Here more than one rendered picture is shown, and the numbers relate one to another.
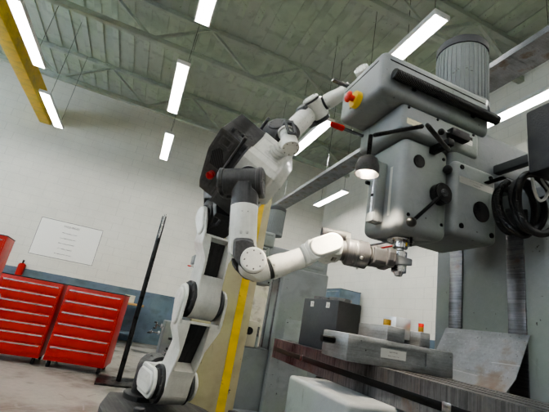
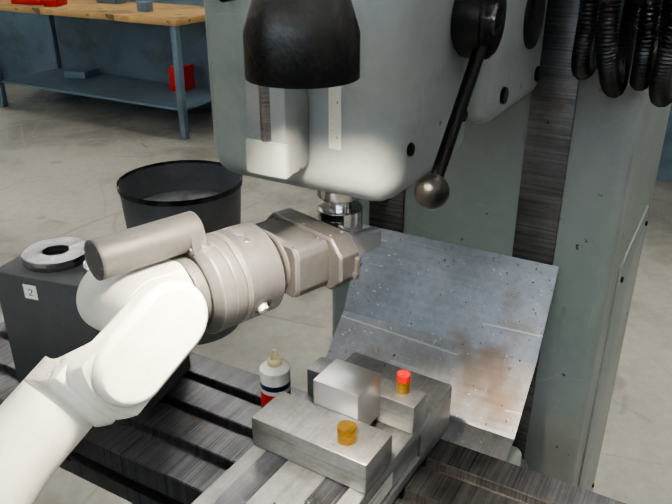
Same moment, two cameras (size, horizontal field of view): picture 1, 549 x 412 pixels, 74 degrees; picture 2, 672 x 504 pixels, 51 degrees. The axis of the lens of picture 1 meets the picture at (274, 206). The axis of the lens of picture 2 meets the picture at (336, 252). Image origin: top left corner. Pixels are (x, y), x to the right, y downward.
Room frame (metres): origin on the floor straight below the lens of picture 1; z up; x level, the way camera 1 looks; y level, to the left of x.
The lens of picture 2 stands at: (0.65, 0.03, 1.54)
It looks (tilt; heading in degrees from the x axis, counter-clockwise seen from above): 25 degrees down; 318
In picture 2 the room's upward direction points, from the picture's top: straight up
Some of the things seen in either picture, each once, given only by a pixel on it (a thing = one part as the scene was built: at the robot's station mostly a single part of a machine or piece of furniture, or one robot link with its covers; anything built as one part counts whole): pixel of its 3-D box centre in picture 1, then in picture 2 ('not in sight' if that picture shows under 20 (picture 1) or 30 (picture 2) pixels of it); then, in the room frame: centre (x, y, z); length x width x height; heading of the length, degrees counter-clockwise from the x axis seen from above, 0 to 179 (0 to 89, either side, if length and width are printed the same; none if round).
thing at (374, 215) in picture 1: (376, 192); (274, 44); (1.12, -0.33, 1.44); 0.04 x 0.04 x 0.21; 18
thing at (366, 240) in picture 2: (402, 260); (360, 245); (1.12, -0.43, 1.23); 0.06 x 0.02 x 0.03; 91
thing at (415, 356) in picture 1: (386, 346); (333, 450); (1.14, -0.40, 0.97); 0.35 x 0.15 x 0.11; 106
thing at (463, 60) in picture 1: (461, 81); not in sight; (1.23, -0.67, 2.05); 0.20 x 0.20 x 0.32
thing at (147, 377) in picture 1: (167, 381); not in sight; (1.67, 0.30, 0.68); 0.21 x 0.20 x 0.13; 31
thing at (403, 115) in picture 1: (417, 144); not in sight; (1.17, -0.47, 1.68); 0.34 x 0.24 x 0.10; 108
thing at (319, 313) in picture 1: (329, 323); (96, 318); (1.53, -0.30, 1.02); 0.22 x 0.12 x 0.20; 29
